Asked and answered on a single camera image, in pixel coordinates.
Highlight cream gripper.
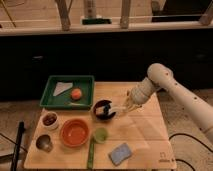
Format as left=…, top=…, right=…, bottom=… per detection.
left=123, top=96, right=142, bottom=113

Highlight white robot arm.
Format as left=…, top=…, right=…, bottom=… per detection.
left=124, top=63, right=213, bottom=144

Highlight green plastic cup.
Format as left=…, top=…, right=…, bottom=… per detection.
left=93, top=128, right=108, bottom=143

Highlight metal cup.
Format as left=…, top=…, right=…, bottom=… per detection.
left=36, top=134, right=53, bottom=152

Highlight dark bowl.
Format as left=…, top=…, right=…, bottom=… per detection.
left=92, top=100, right=116, bottom=121

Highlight brown bread slice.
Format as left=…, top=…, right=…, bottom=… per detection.
left=95, top=106, right=104, bottom=115

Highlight blue sponge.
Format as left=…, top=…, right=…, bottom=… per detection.
left=108, top=143, right=132, bottom=166

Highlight orange ball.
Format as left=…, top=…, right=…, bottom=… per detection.
left=70, top=88, right=82, bottom=100

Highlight orange bowl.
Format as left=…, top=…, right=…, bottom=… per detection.
left=60, top=119, right=90, bottom=148

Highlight green plastic tray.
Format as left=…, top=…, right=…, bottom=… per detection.
left=40, top=75, right=94, bottom=110

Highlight white paper piece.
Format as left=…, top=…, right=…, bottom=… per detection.
left=53, top=82, right=73, bottom=96

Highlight green stick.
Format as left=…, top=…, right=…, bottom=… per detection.
left=87, top=138, right=94, bottom=169

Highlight green block on shelf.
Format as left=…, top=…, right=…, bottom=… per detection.
left=82, top=18, right=111, bottom=25

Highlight black pole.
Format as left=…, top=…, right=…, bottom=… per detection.
left=10, top=121, right=25, bottom=171

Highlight black cable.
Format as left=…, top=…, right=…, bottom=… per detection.
left=168, top=132, right=213, bottom=171

